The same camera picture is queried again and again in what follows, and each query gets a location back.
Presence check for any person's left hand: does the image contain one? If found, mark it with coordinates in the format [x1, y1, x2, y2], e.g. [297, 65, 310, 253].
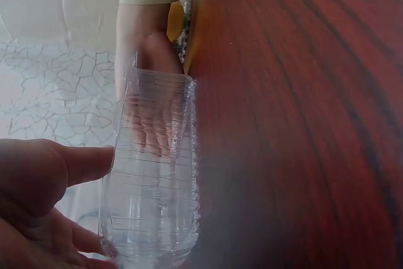
[0, 138, 120, 269]

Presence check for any person's right hand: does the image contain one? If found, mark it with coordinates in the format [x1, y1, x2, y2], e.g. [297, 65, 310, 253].
[114, 31, 191, 163]

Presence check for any clear plastic bottle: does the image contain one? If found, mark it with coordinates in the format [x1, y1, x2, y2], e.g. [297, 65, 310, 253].
[97, 50, 203, 269]

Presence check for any person's right forearm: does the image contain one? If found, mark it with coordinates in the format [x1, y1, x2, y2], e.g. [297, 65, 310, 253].
[115, 0, 209, 46]

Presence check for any yellow and clear plastic item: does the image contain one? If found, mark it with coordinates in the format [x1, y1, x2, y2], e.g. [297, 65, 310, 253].
[167, 0, 193, 74]

